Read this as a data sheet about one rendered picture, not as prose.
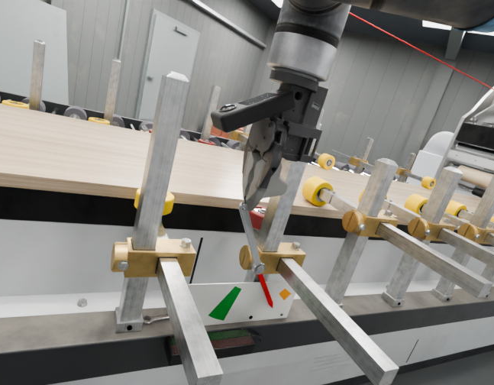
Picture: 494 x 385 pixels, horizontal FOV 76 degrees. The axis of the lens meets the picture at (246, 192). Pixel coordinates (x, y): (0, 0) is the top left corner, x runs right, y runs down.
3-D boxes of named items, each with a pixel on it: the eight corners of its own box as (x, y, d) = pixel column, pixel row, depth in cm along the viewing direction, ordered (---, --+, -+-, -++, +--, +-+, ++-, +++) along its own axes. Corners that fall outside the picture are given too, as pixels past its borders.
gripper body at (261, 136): (311, 168, 48) (337, 88, 45) (263, 160, 44) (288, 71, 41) (285, 155, 54) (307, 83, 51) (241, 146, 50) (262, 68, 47)
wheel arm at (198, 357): (217, 399, 36) (226, 370, 35) (188, 405, 34) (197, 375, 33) (155, 225, 72) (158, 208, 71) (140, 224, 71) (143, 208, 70)
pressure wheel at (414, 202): (431, 195, 117) (415, 204, 115) (431, 212, 121) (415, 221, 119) (418, 189, 122) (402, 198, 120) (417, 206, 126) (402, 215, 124)
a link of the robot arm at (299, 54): (296, 30, 38) (261, 33, 46) (285, 71, 40) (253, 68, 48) (350, 53, 42) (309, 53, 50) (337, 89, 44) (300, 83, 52)
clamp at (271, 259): (299, 273, 69) (306, 253, 68) (246, 275, 63) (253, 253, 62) (286, 260, 74) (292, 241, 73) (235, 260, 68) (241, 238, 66)
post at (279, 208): (253, 321, 70) (326, 105, 57) (240, 322, 68) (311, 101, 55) (247, 310, 73) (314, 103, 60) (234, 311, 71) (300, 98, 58)
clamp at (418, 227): (450, 243, 90) (458, 227, 88) (421, 241, 83) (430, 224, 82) (431, 232, 95) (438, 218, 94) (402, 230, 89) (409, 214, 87)
